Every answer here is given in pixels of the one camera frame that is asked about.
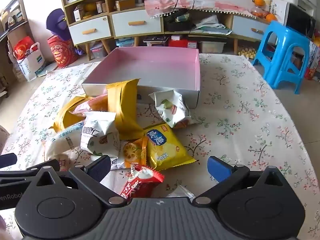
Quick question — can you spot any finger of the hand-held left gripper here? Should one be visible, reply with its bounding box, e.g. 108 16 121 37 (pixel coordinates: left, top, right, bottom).
0 159 61 180
0 153 18 171

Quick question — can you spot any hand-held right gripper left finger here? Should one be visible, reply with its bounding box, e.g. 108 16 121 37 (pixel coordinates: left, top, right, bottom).
37 154 128 207

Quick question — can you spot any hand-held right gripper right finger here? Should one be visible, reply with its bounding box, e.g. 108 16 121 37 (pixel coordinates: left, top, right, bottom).
193 155 285 207

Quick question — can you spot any white snack packet black print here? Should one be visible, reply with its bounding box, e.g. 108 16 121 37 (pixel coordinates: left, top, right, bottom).
79 111 121 158

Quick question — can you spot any orange grey biscuit packet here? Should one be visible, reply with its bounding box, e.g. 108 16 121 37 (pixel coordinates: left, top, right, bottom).
110 137 148 171

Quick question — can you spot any clear plastic wrapper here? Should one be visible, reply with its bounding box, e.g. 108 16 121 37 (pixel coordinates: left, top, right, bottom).
166 184 198 198

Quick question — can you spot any long white blue snack packet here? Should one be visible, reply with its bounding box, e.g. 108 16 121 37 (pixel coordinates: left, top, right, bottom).
46 119 86 161

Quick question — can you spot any yellow snack packet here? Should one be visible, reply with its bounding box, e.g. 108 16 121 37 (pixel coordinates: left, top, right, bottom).
143 124 197 171

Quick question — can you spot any large golden snack packet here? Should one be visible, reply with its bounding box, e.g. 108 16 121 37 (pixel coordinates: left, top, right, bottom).
105 78 145 140
50 94 94 132

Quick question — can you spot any orange brown snack packet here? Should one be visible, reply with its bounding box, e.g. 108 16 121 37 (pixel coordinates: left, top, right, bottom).
86 95 108 112

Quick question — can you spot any white green snack packet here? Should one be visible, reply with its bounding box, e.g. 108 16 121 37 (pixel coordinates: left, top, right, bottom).
148 88 192 128

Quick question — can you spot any pink cardboard box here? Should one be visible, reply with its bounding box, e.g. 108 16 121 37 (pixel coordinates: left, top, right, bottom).
82 47 201 109

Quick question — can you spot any white shopping bag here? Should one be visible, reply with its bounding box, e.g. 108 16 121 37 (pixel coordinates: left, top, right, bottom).
17 42 47 82

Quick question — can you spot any red plastic bag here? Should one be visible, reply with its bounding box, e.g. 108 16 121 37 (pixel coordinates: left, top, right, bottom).
13 36 36 61

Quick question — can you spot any clear plastic storage bin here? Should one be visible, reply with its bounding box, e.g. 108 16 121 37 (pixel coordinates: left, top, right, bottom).
89 42 108 60
117 37 136 48
199 41 227 54

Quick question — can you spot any yellow egg tray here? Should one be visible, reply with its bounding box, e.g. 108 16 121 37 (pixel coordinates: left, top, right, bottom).
237 46 258 60

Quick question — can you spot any red gift bag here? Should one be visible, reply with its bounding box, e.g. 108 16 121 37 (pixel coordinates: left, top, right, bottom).
47 35 80 68

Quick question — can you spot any red box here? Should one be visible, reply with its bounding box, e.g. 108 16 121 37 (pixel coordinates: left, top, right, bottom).
168 39 200 50

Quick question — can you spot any wooden side shelf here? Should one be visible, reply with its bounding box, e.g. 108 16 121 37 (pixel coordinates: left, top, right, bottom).
0 0 30 57

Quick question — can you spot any black electronic device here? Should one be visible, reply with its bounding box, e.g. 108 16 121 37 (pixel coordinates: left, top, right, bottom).
143 36 170 48

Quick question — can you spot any pile of papers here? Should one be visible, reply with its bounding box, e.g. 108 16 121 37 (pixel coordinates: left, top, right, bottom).
193 14 233 36

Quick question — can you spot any blue plastic stool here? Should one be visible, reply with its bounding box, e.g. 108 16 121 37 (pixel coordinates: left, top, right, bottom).
252 20 317 95

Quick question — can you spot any black bag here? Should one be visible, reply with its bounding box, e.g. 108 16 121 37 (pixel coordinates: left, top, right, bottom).
164 8 193 32

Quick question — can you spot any white carton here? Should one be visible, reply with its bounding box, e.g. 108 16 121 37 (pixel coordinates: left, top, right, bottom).
73 6 85 22

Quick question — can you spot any tall wooden shelf cabinet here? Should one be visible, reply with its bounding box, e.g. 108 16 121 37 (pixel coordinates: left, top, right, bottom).
59 0 112 53

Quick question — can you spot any pink patterned cloth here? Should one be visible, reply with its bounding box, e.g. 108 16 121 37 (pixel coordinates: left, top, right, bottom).
144 0 261 20

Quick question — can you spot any low wooden cabinet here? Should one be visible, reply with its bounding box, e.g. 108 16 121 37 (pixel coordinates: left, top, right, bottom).
109 4 274 53

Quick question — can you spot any brown cardboard box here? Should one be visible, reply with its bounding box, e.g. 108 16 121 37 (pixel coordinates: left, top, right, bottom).
114 0 136 11

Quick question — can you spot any white microwave oven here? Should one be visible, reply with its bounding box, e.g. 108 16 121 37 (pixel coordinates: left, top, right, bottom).
283 2 317 38

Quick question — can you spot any white drawer wooden handle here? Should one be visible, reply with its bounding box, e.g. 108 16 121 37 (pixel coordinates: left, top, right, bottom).
111 9 162 38
68 16 112 46
232 15 272 42

